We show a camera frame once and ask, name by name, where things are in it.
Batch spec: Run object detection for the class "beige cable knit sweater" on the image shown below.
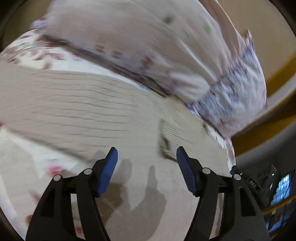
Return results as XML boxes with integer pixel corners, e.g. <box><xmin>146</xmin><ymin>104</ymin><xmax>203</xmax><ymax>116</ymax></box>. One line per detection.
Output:
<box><xmin>0</xmin><ymin>62</ymin><xmax>232</xmax><ymax>241</ymax></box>

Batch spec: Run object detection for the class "lit monitor screen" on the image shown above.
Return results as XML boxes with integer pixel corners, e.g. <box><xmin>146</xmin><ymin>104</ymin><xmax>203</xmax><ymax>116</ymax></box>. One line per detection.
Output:
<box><xmin>266</xmin><ymin>174</ymin><xmax>292</xmax><ymax>233</ymax></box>

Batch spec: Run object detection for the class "pink floral pillow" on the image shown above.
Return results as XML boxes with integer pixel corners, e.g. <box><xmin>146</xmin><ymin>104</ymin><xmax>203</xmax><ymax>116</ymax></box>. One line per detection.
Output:
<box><xmin>33</xmin><ymin>1</ymin><xmax>267</xmax><ymax>138</ymax></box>

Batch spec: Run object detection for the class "wooden bed frame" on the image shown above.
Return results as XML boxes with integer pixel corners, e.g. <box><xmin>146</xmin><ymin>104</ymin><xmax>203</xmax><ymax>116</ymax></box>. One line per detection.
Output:
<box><xmin>232</xmin><ymin>55</ymin><xmax>295</xmax><ymax>157</ymax></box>

